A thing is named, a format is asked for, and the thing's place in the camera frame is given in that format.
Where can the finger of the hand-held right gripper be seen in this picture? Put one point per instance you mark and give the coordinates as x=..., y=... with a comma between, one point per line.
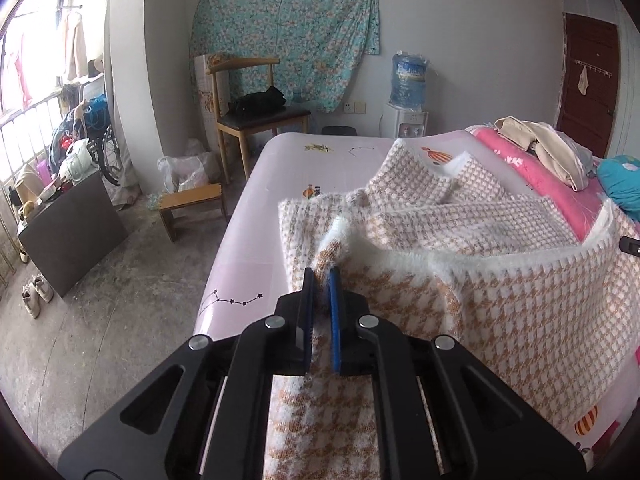
x=631, y=246

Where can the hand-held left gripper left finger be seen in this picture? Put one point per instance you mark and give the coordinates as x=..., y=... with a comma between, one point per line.
x=308, y=320

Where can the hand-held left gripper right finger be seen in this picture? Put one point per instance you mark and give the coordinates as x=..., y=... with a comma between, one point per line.
x=335, y=320

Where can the brown white houndstooth blanket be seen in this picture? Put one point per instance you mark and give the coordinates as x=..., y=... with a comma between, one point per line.
x=500, y=320

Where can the teal pillow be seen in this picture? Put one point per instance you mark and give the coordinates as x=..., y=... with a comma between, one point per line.
x=622, y=185

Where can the pink fleece blanket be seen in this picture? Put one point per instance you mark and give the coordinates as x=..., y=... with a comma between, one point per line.
x=575, y=210

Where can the white garment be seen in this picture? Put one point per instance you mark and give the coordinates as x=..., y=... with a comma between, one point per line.
x=580, y=155

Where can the beige folded garment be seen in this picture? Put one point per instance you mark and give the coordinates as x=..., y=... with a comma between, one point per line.
x=550, y=152

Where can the bed with pink printed sheet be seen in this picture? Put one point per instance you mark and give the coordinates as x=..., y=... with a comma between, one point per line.
x=270, y=195

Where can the dark brown door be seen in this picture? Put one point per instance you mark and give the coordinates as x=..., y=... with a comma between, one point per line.
x=585, y=115

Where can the small wooden stool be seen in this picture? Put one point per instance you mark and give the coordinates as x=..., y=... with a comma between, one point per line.
x=192, y=195

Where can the small beige hanging cloth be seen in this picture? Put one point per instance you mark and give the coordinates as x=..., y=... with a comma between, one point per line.
x=583, y=82

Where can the metal hook rack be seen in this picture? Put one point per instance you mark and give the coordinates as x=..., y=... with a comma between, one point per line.
x=595, y=67

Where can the black round basket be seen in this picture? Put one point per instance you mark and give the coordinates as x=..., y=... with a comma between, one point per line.
x=340, y=130

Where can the white plastic bag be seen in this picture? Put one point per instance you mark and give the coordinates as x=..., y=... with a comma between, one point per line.
x=185, y=170

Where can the wooden chair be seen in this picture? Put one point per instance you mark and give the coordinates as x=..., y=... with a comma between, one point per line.
x=265, y=121

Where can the white water dispenser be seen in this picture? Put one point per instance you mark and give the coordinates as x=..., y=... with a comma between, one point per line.
x=407, y=122

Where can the black bag on chair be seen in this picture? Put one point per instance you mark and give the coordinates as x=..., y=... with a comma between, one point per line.
x=260, y=100

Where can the blue water bottle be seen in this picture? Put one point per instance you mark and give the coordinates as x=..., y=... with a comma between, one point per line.
x=409, y=80

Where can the white floral board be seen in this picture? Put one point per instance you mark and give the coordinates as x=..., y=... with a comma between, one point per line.
x=204, y=90

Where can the dark brown board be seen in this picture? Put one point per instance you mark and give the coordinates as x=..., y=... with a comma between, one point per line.
x=70, y=230

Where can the wheelchair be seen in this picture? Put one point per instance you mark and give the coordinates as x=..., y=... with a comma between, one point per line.
x=110, y=160

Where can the white shoe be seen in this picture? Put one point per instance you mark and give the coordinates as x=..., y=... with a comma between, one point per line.
x=44, y=289
x=31, y=302

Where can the pink box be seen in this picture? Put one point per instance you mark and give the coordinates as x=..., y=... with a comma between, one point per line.
x=44, y=174

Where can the metal window railing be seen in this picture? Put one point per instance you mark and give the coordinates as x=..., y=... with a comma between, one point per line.
x=30, y=125

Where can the beige hanging jacket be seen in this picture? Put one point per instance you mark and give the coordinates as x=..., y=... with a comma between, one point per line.
x=75, y=45

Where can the red hanging garment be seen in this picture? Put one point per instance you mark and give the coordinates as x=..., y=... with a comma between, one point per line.
x=22, y=75

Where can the white wall socket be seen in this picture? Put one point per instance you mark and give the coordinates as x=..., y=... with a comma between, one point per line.
x=354, y=107

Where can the teal floral wall cloth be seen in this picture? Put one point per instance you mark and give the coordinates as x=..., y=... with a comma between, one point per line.
x=285, y=20

